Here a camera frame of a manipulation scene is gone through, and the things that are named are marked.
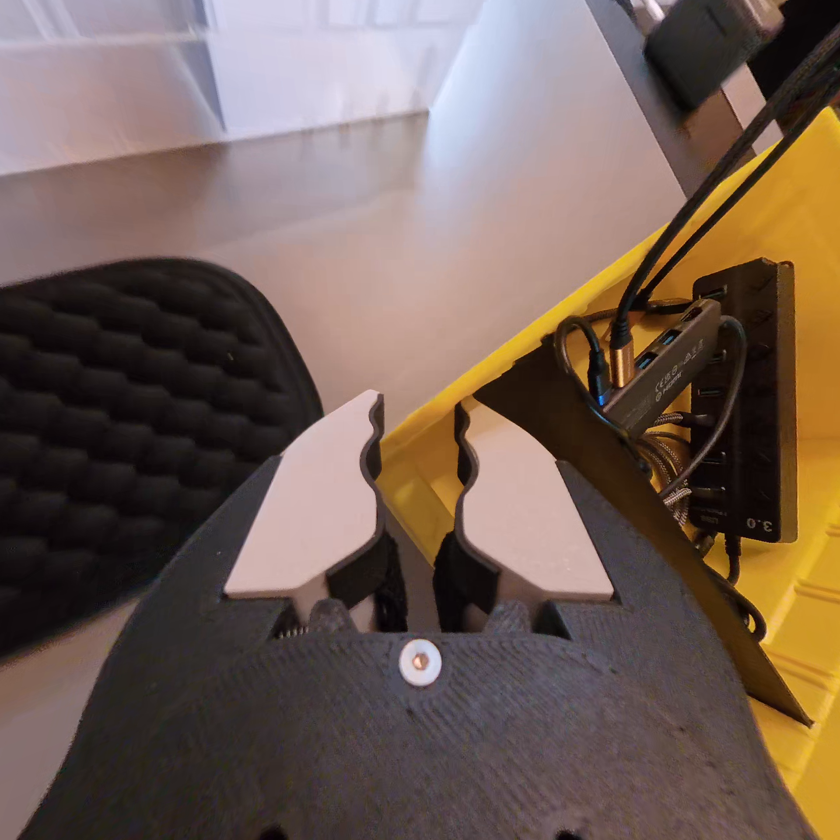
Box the black divider panel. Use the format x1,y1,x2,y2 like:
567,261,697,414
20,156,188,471
472,333,816,727

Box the grey braided usb cable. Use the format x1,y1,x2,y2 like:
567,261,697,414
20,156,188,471
640,412,698,527

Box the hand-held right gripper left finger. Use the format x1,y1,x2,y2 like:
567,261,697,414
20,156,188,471
223,389,388,603

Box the grey usb hub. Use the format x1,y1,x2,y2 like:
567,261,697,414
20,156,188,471
600,297,724,439

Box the thin black hub cable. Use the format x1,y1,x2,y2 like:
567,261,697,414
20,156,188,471
656,314,770,643

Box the yellow plastic bin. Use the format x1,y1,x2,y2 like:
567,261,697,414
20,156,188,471
379,105,840,840

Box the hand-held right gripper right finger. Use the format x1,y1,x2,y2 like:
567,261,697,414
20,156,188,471
453,395,616,605

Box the black cable orange plugs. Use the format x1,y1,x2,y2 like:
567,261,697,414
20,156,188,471
609,26,840,389

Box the black power adapter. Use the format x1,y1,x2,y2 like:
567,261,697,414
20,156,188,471
643,0,785,114

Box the black quilted pad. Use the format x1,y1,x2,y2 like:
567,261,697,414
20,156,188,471
0,258,324,660

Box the black multi-port usb hub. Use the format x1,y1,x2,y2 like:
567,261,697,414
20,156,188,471
689,258,799,546

